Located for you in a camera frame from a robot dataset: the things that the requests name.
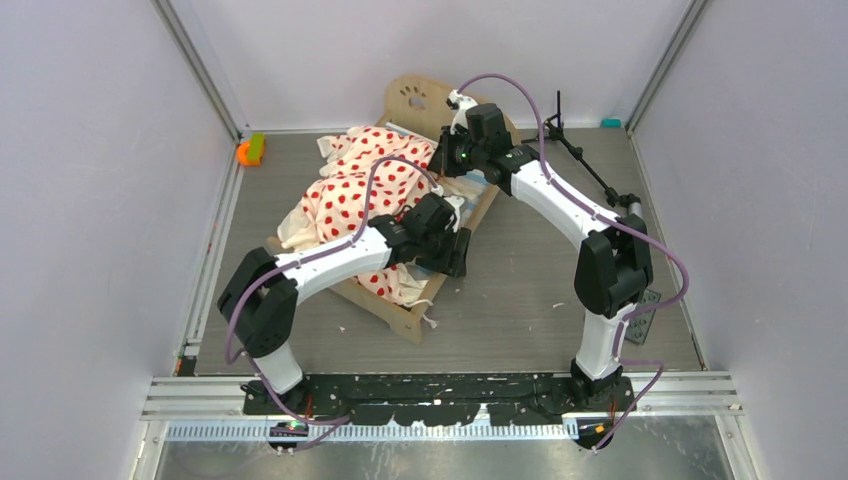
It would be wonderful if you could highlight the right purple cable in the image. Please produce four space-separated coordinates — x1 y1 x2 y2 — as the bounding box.
450 73 693 432

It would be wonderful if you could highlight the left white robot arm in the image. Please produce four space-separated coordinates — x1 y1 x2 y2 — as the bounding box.
217 193 471 414

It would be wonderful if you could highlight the wooden pet bed frame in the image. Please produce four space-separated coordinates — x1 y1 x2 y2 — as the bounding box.
269 73 505 345

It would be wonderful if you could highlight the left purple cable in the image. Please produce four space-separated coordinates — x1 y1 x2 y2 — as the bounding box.
222 155 445 426

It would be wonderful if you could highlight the purple cable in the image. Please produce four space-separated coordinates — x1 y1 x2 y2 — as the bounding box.
222 155 445 426
450 73 693 432

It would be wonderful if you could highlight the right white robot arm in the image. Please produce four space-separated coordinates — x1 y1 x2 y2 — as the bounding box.
429 92 653 411

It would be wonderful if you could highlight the black perforated pad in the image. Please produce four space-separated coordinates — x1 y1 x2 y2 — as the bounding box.
624 309 656 345

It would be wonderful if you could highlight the strawberry print ruffled blanket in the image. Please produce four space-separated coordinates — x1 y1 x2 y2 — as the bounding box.
278 126 465 300

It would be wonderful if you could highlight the teal small block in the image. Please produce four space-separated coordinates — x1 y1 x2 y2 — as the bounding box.
600 117 625 129

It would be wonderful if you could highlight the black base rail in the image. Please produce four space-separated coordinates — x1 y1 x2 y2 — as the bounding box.
139 371 744 445

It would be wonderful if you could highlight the orange green toy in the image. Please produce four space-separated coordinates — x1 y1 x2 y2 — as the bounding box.
236 133 266 167

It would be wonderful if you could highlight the black tripod stand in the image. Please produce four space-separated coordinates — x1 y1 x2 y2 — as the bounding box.
523 90 645 217

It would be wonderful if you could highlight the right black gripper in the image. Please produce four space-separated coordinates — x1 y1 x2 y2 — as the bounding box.
426 126 486 178

